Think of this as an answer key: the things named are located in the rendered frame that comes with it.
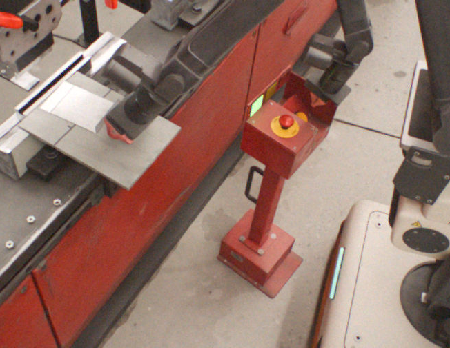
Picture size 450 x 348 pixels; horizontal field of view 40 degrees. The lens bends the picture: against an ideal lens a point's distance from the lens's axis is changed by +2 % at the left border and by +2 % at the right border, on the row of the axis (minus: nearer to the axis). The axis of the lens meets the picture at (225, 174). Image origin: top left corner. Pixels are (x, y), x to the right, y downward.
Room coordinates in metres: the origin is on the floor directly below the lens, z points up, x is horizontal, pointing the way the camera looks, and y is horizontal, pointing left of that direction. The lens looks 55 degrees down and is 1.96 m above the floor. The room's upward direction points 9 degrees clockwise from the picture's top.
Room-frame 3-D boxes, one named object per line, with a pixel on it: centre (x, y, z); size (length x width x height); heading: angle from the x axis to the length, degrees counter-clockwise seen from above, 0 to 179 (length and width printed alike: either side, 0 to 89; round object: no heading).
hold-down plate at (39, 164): (0.83, 0.33, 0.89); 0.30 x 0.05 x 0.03; 156
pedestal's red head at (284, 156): (1.06, -0.15, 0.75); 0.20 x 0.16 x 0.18; 150
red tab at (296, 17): (1.69, -0.17, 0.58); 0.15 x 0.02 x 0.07; 156
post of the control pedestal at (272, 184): (1.06, -0.15, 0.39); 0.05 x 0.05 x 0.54; 60
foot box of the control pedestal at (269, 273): (1.05, -0.17, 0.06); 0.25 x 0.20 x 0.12; 60
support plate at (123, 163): (0.75, 0.26, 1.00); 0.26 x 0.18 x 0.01; 66
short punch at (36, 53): (0.81, 0.39, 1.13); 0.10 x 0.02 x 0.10; 156
